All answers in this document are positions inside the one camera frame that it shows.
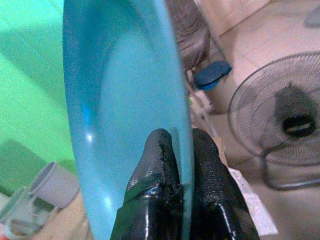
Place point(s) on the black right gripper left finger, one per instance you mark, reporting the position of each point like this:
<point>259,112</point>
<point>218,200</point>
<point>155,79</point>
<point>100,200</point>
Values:
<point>150,190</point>

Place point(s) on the grey standing fan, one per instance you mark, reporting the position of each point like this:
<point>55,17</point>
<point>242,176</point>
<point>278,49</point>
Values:
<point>280,120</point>

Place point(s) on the grey plastic mug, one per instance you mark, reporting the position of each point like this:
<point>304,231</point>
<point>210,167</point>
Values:
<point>53,185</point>

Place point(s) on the green tablecloth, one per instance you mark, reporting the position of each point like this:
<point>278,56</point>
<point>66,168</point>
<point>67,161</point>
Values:
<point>32,82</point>

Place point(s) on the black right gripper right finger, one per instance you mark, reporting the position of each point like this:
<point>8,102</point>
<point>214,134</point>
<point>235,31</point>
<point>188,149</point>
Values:
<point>215,190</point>

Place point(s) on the brown woven basket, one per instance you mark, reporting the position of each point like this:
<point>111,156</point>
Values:
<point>190,32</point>

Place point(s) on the blue plastic lid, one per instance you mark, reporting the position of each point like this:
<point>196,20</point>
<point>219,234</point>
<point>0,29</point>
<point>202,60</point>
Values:
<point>212,74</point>

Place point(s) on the blue plastic plate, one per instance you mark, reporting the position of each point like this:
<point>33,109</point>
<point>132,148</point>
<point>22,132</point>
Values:
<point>125,105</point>

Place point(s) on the pale green plastic mug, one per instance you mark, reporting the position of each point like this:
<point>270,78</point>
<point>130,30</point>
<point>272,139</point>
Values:
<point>20,215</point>

